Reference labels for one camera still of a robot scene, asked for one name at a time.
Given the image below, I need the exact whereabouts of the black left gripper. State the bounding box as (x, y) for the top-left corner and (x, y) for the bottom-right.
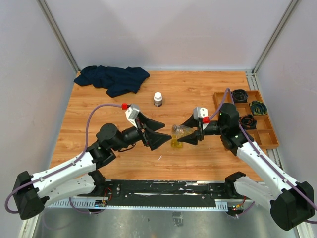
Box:
(111, 112), (172, 152)

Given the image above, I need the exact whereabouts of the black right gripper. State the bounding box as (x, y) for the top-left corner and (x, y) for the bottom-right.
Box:
(177, 114), (226, 145)

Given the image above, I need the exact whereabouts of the yellow translucent pill organizer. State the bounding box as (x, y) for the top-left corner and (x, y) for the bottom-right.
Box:
(170, 134), (183, 149)

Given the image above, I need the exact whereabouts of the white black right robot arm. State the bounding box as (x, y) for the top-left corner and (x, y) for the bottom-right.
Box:
(179, 103), (317, 231)

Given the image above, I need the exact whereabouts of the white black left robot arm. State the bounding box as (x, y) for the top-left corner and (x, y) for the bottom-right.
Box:
(12, 112), (171, 220)

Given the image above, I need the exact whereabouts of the white capped pill bottle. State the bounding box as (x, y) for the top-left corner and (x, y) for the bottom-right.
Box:
(153, 92), (163, 107)

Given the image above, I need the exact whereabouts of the dark navy crumpled cloth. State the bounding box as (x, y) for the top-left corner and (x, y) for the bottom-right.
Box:
(74, 65), (150, 98)

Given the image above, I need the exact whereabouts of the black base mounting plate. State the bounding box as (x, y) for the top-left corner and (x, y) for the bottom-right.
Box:
(76, 179), (256, 208)

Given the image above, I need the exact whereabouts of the blue yellow rolled tie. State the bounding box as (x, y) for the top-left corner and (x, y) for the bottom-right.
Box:
(249, 101), (267, 116)

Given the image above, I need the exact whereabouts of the brown wooden compartment tray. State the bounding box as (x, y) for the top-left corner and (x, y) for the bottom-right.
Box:
(213, 90), (280, 152)

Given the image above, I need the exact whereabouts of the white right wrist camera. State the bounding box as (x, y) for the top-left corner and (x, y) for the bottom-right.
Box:
(193, 107), (209, 120)

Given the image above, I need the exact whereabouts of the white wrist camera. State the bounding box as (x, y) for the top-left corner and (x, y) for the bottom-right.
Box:
(125, 104), (140, 128)
(193, 107), (209, 120)

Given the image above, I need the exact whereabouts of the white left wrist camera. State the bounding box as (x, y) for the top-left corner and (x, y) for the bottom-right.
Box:
(125, 104), (140, 128)

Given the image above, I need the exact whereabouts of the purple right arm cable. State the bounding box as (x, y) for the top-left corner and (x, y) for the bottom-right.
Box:
(202, 88), (317, 223)

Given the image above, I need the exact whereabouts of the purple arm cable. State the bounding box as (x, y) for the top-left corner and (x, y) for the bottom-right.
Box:
(4, 102), (128, 215)
(202, 88), (317, 223)

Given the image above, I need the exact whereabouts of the white slotted cable duct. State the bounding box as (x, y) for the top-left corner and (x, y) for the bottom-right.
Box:
(49, 196), (228, 212)

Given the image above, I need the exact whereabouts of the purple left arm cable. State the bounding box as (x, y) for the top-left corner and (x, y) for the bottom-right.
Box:
(4, 102), (128, 215)

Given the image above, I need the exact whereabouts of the right aluminium frame post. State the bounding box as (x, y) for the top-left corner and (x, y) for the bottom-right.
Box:
(252, 0), (301, 75)

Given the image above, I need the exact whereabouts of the aluminium frame post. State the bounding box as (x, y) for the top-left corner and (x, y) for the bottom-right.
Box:
(36, 0), (80, 72)
(252, 0), (301, 75)

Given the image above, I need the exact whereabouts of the left aluminium frame post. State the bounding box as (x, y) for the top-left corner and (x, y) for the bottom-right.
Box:
(36, 0), (80, 72)

